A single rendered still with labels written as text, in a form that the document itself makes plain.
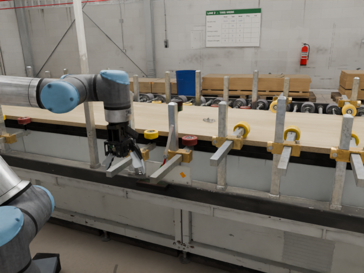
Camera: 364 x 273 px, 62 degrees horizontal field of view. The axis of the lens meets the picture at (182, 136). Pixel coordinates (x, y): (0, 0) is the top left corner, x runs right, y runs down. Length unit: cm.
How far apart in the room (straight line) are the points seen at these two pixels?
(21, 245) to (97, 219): 127
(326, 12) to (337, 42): 74
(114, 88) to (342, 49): 781
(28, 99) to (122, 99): 27
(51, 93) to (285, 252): 150
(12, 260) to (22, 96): 52
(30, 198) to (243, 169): 103
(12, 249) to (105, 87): 59
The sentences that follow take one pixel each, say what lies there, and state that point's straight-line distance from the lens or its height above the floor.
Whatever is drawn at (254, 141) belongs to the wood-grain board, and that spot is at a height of 90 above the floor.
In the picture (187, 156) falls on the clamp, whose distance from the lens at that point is 150.
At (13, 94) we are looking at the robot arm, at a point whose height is 127.
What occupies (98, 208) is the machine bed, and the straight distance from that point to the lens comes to 235.
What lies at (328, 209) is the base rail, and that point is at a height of 70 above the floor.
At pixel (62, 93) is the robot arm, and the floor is 127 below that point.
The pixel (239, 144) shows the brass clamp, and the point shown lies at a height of 95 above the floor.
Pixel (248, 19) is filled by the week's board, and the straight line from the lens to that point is 848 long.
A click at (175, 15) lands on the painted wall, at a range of 893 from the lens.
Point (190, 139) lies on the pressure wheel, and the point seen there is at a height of 91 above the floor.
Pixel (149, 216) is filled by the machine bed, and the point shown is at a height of 28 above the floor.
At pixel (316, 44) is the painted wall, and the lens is 848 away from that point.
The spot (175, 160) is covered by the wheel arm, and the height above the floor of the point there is 86.
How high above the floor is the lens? 140
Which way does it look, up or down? 18 degrees down
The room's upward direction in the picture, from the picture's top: 1 degrees counter-clockwise
